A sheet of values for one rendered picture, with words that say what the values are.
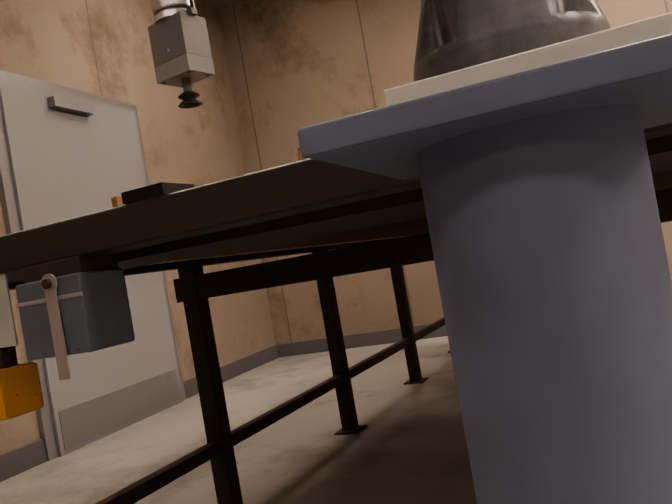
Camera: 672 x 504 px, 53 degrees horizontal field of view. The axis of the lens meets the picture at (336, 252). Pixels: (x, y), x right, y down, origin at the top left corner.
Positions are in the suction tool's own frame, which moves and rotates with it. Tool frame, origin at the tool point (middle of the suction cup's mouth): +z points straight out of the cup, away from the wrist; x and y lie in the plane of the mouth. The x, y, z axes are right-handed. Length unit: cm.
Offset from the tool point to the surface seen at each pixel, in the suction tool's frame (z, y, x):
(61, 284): 28.4, 6.5, 26.9
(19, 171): -48, 263, -129
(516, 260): 34, -69, 44
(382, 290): 64, 227, -434
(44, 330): 34.8, 11.5, 27.8
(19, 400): 46, 23, 27
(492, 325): 38, -67, 43
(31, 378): 43, 24, 24
